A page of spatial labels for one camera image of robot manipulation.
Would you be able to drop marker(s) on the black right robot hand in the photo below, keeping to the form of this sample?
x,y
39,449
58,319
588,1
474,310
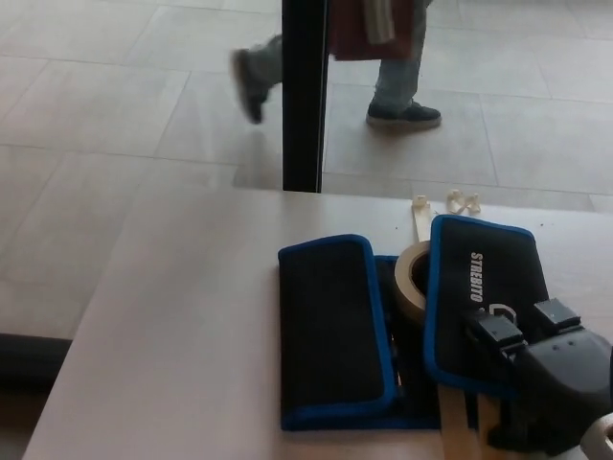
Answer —
x,y
565,369

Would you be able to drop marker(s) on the black blue-trimmed toolkit case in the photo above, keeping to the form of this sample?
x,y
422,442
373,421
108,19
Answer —
x,y
330,311

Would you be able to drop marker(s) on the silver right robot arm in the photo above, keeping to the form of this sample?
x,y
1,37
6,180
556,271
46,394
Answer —
x,y
601,441

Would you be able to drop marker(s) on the beige masking tape roll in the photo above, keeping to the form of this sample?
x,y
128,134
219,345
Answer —
x,y
404,292

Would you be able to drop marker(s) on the dark sneaker shoe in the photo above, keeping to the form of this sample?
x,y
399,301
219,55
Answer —
x,y
249,86
402,116

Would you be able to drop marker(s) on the blue jeans leg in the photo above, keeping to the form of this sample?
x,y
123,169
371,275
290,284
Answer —
x,y
397,81
270,62

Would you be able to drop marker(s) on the grey item in bag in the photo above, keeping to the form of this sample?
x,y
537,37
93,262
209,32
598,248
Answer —
x,y
379,21

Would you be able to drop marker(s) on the red carry bag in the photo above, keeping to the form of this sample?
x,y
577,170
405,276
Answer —
x,y
349,38

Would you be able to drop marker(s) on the black vertical frame post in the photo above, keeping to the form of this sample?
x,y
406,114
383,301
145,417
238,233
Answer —
x,y
304,96

